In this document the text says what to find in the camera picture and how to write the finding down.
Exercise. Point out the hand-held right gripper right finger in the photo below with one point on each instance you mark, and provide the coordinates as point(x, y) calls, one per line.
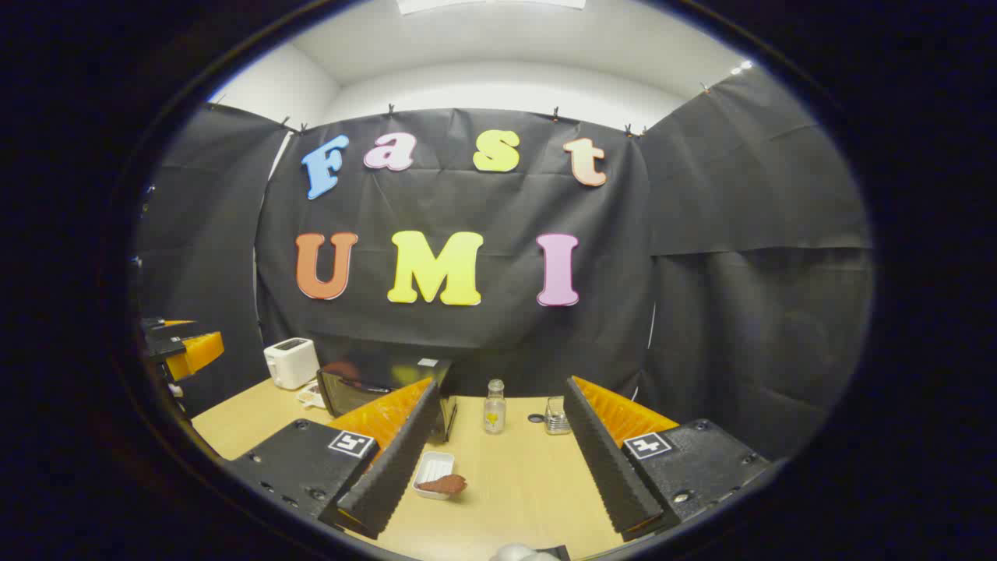
point(611, 460)

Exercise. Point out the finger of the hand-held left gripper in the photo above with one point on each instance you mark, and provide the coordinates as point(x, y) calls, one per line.
point(156, 323)
point(163, 347)

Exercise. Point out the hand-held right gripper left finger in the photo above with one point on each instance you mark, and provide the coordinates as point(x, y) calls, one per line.
point(393, 460)

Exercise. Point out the brown steak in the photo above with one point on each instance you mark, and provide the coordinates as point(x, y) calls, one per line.
point(444, 484)

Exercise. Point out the black electric oven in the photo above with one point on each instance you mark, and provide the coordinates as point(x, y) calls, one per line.
point(366, 382)

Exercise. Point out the white rectangular tray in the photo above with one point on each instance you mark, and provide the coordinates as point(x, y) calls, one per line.
point(432, 466)

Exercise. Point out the white divided plate of beans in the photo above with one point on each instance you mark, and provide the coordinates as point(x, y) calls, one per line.
point(311, 397)

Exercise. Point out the clear glass bottle yellow label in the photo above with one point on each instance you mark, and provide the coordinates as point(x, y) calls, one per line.
point(494, 409)

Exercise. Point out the white toaster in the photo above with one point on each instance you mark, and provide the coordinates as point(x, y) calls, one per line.
point(290, 365)

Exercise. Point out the black backdrop cloth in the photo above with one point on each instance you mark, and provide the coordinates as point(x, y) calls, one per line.
point(701, 312)

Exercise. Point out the ceiling light panel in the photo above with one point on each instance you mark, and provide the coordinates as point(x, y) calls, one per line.
point(491, 4)

